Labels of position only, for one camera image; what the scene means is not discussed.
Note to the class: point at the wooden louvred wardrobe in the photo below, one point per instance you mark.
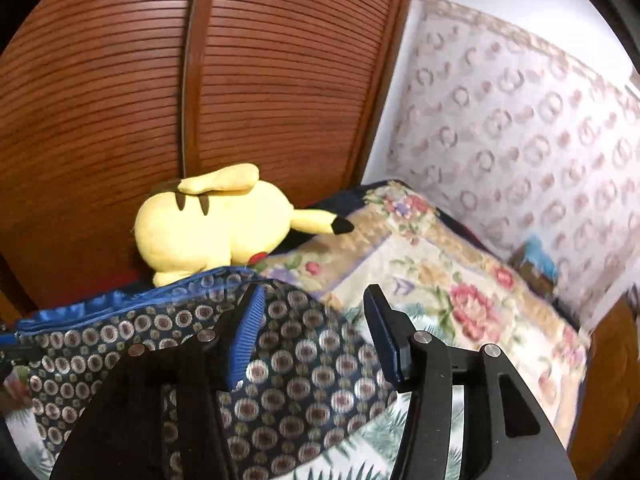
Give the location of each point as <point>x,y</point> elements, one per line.
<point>275,85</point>

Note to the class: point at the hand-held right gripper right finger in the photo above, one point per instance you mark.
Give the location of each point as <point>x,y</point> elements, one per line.
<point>386,342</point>

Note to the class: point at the floral blanket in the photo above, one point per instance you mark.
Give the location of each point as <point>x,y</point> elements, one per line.
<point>425,270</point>

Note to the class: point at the dark blue patterned shirt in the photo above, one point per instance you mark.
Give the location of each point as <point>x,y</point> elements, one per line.
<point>300,320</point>

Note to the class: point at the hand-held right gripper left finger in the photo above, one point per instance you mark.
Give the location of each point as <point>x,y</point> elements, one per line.
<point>245,342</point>

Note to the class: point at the yellow plush toy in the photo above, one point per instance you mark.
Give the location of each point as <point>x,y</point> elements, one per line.
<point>210,230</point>

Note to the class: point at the blue box by curtain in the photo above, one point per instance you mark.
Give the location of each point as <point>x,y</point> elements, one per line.
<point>532,280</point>

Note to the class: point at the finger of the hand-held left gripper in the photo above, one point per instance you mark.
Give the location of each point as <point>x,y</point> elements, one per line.
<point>17,352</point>

